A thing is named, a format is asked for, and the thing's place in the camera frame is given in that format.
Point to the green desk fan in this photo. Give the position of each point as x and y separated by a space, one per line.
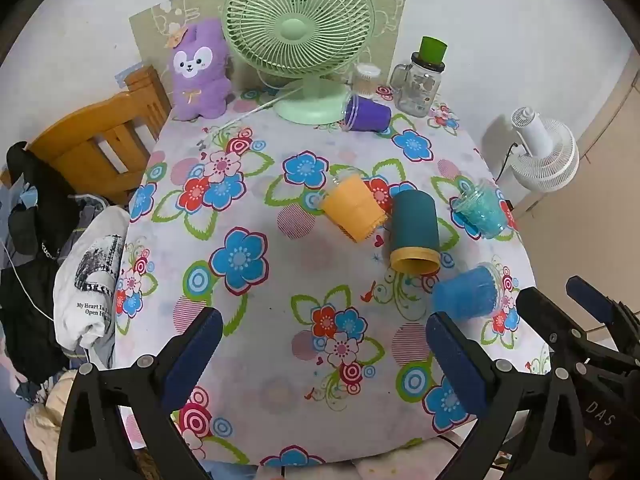
295 30

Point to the cream cloth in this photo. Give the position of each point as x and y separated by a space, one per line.
42 425

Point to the clear turquoise textured cup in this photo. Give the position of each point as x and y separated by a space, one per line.
482 210

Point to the floral tablecloth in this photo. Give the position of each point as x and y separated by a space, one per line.
280 285

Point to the small green cup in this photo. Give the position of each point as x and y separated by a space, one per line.
433 50

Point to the clear toothpick jar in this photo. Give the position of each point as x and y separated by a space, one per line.
366 82

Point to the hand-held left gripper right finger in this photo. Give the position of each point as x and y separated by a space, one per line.
457 365

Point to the white printed t-shirt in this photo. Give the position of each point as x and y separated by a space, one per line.
87 280

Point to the pile of clothes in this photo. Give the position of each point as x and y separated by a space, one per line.
40 220

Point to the purple plush bunny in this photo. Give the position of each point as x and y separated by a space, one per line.
200 85

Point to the orange plastic cup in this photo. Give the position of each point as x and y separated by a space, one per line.
350 205

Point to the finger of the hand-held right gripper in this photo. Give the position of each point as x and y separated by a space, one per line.
590 296
547 317

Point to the white floor fan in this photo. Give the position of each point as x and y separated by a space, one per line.
547 155

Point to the purple plastic cup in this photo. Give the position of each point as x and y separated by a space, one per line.
370 114

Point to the blue textured cup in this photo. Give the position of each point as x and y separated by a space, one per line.
465 294

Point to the wooden chair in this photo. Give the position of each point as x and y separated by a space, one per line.
90 135

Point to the glass mason jar mug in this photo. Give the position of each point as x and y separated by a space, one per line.
415 90

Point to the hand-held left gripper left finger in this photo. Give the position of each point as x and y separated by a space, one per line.
192 355

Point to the teal cup with yellow rim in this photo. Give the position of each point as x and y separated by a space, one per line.
414 225

